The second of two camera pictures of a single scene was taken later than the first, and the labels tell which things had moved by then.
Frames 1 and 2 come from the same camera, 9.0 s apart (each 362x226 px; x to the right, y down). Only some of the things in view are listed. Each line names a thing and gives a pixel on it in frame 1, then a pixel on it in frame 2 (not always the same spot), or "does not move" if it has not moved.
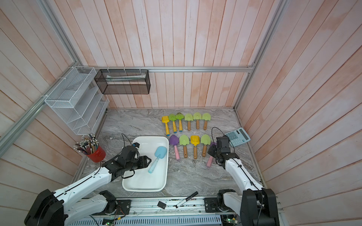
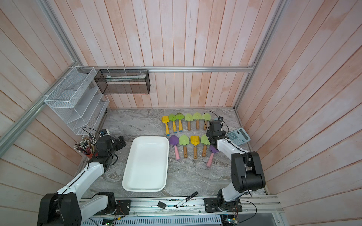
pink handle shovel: (174, 140) does not move
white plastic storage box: (155, 177) does not move
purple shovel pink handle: (210, 158) does not move
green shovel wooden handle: (188, 117) does not move
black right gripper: (212, 149) to (209, 134)
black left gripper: (143, 162) to (118, 144)
